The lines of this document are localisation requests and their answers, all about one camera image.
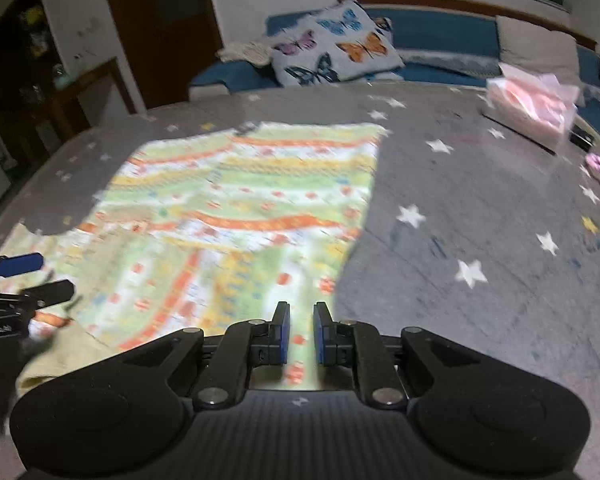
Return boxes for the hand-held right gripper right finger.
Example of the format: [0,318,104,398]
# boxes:
[313,302,482,409]

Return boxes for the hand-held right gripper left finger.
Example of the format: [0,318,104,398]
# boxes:
[124,301,291,409]

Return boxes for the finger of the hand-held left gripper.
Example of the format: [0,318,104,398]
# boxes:
[19,280,76,311]
[0,253,46,278]

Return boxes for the white lace cloth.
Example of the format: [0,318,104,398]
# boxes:
[215,40,276,68]

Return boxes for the butterfly print pillow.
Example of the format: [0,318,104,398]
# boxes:
[270,0,406,88]

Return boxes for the grey star-print blanket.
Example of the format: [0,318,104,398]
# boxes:
[0,80,600,480]

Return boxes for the blue sofa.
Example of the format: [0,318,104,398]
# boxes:
[188,6,600,151]

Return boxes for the dark wooden door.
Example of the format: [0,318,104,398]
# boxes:
[98,0,225,111]

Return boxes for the beige cushion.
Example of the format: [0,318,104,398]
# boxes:
[495,15,579,86]

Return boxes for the pink tissue pack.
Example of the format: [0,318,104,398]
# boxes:
[483,73,581,155]

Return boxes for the small black object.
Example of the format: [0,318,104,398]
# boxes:
[568,129,596,152]

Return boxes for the dark wooden shelf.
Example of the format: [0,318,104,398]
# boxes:
[0,0,136,176]

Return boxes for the striped patterned cloth garment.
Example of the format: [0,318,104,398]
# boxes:
[0,121,390,397]

